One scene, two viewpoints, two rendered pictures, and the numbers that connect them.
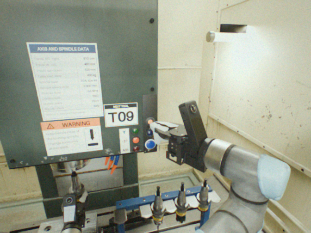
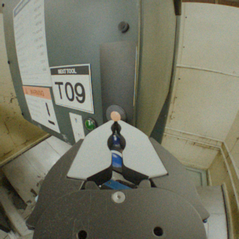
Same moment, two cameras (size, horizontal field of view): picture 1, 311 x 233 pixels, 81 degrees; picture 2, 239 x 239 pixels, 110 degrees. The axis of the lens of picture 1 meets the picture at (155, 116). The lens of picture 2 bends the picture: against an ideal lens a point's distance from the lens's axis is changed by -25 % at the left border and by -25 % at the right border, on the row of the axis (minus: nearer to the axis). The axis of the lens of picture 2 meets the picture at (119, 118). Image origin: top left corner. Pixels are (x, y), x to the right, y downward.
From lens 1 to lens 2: 48 cm
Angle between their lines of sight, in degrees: 39
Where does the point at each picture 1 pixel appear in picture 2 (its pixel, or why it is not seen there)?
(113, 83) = (56, 29)
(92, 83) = (39, 34)
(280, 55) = not seen: outside the picture
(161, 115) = (197, 114)
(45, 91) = (19, 53)
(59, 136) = (32, 102)
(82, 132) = (41, 105)
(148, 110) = (113, 86)
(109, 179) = not seen: hidden behind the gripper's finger
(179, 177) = (193, 170)
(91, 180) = not seen: hidden behind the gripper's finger
